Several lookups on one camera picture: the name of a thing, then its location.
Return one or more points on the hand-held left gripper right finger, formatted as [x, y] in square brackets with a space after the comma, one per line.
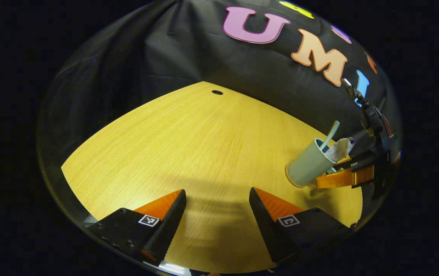
[265, 224]

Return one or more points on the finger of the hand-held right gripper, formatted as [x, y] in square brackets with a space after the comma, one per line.
[342, 178]
[361, 159]

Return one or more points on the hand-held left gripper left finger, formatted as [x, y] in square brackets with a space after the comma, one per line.
[169, 224]

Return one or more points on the white toothpaste tube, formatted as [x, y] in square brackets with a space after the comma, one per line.
[340, 148]

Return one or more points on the white toothbrush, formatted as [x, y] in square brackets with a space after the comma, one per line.
[331, 134]

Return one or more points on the yellow wooden desktop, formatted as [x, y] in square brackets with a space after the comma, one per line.
[204, 145]

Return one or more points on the black backdrop cloth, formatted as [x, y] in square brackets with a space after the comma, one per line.
[204, 53]

